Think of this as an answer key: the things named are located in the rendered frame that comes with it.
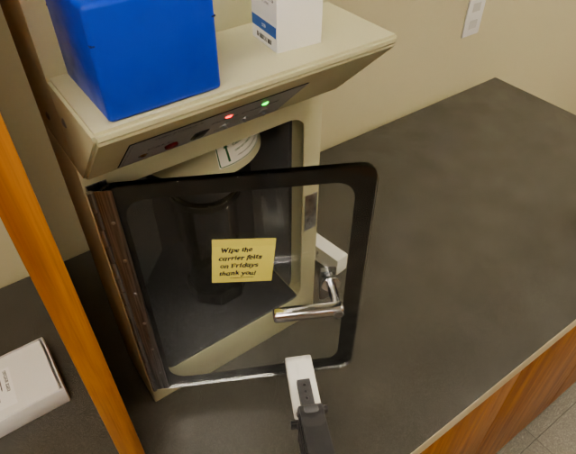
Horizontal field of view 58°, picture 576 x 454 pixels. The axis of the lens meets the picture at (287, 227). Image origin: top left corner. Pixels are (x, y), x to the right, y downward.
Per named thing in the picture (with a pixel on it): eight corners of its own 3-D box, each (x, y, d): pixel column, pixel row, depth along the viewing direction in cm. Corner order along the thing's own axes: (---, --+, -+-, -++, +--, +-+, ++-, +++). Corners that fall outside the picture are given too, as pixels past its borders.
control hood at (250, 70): (74, 169, 53) (41, 78, 46) (324, 80, 67) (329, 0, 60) (118, 233, 46) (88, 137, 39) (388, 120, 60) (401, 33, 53)
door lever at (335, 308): (269, 295, 70) (269, 283, 68) (339, 288, 71) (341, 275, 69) (274, 329, 66) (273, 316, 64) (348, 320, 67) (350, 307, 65)
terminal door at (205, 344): (158, 385, 82) (94, 184, 55) (350, 362, 85) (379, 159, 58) (158, 390, 81) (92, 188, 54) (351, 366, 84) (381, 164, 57)
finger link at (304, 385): (304, 428, 55) (305, 413, 52) (296, 385, 58) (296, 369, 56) (318, 425, 55) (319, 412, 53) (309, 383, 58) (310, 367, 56)
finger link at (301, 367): (294, 417, 56) (294, 413, 56) (285, 360, 61) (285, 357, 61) (322, 413, 56) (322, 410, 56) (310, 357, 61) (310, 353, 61)
